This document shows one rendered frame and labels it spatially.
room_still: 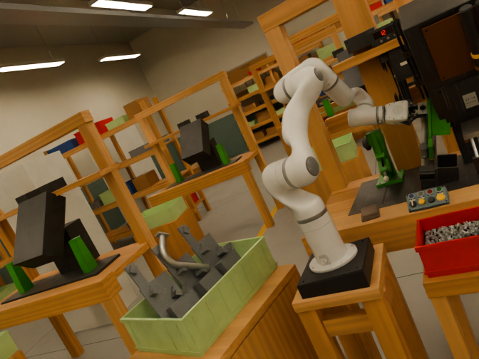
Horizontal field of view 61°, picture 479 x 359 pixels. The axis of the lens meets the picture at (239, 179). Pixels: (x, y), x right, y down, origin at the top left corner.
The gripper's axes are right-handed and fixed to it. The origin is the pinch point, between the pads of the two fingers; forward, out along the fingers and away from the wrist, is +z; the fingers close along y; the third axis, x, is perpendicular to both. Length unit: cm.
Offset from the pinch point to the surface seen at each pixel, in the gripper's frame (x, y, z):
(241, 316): -10, -96, -69
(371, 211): 1, -47, -20
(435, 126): -5.3, -11.5, 5.6
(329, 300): -24, -88, -29
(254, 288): 0, -83, -69
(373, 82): 9.5, 25.3, -22.5
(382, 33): -13.0, 35.7, -15.2
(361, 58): -8.6, 26.9, -25.0
